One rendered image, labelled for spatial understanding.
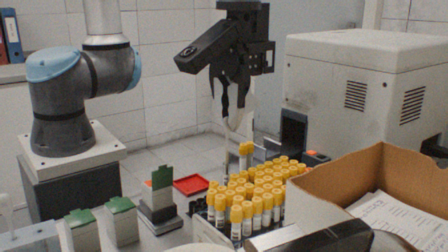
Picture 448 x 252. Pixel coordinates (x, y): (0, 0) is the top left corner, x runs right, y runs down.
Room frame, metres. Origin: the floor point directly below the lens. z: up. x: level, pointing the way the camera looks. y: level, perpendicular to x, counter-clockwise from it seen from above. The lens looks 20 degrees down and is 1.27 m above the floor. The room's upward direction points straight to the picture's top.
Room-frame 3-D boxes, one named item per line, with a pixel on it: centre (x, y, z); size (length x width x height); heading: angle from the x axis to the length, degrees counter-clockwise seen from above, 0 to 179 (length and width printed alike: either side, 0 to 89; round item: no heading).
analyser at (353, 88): (0.83, -0.32, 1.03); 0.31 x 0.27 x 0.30; 127
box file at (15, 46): (2.28, 1.28, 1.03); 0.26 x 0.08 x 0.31; 36
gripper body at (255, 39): (0.62, -0.03, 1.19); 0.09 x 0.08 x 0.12; 127
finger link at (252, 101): (0.60, -0.04, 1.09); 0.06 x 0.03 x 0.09; 127
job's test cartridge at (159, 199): (0.58, 0.12, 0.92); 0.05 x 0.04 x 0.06; 35
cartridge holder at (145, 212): (0.58, 0.12, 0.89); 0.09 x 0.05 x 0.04; 35
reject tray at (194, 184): (0.71, 0.07, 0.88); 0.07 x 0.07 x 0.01; 37
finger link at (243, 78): (0.59, -0.02, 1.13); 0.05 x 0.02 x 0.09; 37
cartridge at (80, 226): (0.49, 0.22, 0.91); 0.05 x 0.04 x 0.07; 37
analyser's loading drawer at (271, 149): (0.79, -0.11, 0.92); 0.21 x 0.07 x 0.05; 127
